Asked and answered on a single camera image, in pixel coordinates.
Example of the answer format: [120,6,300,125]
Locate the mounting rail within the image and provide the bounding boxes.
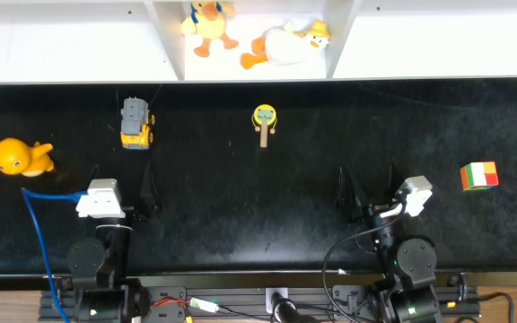
[38,271,516,323]

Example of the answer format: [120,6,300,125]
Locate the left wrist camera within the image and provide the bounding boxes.
[75,178,127,220]

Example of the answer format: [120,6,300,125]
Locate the grey and yellow toy truck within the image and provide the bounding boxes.
[119,96,157,152]

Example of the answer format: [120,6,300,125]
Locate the blue cable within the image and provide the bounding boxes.
[20,187,90,323]

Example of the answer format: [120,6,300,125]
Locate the white shelf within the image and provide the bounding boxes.
[0,0,517,85]

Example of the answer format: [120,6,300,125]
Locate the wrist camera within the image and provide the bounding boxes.
[75,178,127,220]
[394,175,434,218]

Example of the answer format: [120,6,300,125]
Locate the yellow rubber duck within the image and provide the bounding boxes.
[0,137,56,179]

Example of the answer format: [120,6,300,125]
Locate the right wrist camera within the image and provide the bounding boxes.
[394,175,434,218]

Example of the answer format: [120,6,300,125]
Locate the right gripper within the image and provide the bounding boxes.
[337,163,399,224]

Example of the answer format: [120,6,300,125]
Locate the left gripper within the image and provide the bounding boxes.
[89,160,161,224]

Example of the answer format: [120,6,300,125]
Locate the white plush duck yellow hat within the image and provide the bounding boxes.
[240,19,332,71]

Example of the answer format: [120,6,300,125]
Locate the yellow rattle drum toy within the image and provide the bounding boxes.
[251,103,278,149]

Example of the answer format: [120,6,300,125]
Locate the many-coloured puzzle cube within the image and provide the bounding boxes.
[459,161,500,192]

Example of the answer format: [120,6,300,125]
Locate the black cable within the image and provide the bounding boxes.
[321,204,407,323]

